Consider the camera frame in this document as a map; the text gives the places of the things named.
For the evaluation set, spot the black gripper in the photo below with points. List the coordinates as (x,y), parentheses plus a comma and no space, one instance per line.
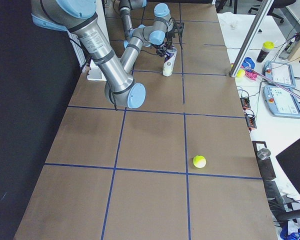
(164,46)

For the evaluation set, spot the clear tennis ball can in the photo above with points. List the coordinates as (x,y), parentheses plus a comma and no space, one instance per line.
(169,61)

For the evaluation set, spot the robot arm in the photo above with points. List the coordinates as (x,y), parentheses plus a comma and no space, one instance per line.
(80,18)
(125,7)

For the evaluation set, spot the spare tennis ball on desk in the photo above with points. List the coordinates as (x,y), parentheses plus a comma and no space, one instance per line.
(241,73)

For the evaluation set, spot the blue cloth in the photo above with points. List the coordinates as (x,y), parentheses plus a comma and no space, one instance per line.
(248,63)

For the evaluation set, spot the pink cloth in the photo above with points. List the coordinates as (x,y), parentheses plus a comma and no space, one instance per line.
(250,74)

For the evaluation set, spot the black orange connector block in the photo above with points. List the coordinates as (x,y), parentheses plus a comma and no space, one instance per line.
(245,102)
(250,121)

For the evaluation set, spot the dark bottle yellow lid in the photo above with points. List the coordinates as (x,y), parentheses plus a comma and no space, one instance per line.
(266,48)

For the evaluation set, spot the far blue teach pendant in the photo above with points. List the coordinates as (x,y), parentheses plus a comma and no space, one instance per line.
(280,73)

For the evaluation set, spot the blue teach pendant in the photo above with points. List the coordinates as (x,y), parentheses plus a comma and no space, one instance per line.
(280,103)
(280,73)

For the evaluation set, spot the near blue teach pendant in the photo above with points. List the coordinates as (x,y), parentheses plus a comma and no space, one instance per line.
(280,103)

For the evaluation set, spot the small metal cup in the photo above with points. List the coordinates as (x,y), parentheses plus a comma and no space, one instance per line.
(263,154)

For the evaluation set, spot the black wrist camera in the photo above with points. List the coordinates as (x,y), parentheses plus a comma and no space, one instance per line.
(177,29)

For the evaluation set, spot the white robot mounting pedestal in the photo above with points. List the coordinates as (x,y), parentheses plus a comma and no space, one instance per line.
(95,73)

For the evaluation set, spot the aluminium frame post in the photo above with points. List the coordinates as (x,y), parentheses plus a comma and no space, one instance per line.
(258,19)

